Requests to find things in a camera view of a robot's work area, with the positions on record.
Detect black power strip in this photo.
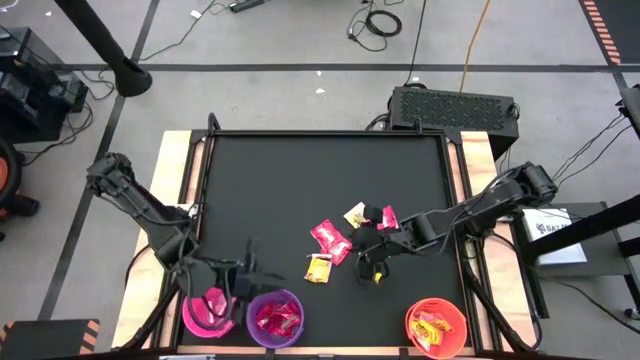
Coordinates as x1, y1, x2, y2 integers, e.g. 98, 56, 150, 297
228, 0, 266, 14

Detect black slanted beam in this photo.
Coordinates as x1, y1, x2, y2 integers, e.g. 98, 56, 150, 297
524, 193, 640, 261

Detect black floor cables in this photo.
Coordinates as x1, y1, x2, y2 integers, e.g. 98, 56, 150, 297
497, 112, 634, 201
19, 67, 117, 167

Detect black side table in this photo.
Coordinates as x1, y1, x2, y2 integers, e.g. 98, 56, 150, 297
502, 192, 640, 321

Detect black table mat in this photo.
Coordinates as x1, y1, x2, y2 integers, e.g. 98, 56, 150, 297
192, 132, 474, 349

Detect long black cable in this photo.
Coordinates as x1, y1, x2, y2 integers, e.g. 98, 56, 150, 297
403, 0, 429, 86

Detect black round pole stand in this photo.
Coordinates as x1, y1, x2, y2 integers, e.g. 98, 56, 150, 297
53, 0, 154, 99

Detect white labelled box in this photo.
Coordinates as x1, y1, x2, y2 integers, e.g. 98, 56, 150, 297
521, 207, 589, 266

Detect yellow Sour Patch pack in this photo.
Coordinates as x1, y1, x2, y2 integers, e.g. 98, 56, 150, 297
303, 253, 334, 285
424, 317, 454, 334
409, 319, 432, 351

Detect black metal table frame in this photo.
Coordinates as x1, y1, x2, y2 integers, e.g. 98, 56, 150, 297
149, 112, 544, 357

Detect orange black machine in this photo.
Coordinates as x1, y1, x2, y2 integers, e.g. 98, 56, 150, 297
0, 137, 41, 244

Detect black equipment rack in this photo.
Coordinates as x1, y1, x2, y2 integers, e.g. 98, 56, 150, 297
0, 27, 90, 145

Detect Smarties candy roll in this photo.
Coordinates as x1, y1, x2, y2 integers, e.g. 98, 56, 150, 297
205, 288, 229, 317

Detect purple plastic bucket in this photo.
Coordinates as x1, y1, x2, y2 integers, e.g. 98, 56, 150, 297
245, 286, 305, 349

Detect black orange striped floor mat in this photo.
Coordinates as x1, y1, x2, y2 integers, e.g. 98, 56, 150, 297
578, 0, 640, 66
0, 318, 101, 360

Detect black computer case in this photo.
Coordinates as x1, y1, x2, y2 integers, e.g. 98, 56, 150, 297
388, 85, 521, 161

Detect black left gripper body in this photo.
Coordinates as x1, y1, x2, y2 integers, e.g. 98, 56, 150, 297
218, 237, 262, 306

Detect pink plastic bucket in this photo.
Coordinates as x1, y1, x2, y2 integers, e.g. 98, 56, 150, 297
180, 287, 237, 340

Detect black cable sleeve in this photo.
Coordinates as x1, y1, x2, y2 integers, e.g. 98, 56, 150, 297
458, 244, 544, 354
117, 279, 199, 351

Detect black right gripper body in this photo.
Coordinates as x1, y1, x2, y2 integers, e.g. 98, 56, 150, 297
362, 204, 414, 287

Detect coiled black cable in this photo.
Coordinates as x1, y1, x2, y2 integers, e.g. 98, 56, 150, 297
346, 0, 404, 54

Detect orange cable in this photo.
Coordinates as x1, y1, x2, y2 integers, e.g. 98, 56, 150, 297
458, 0, 494, 94

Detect orange plastic bucket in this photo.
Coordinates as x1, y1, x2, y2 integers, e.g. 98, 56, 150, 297
404, 297, 469, 360

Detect red Skittles candy pack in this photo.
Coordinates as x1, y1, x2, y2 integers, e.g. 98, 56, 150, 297
325, 237, 354, 266
273, 304, 303, 337
309, 218, 339, 246
375, 204, 401, 232
255, 303, 281, 331
264, 317, 296, 339

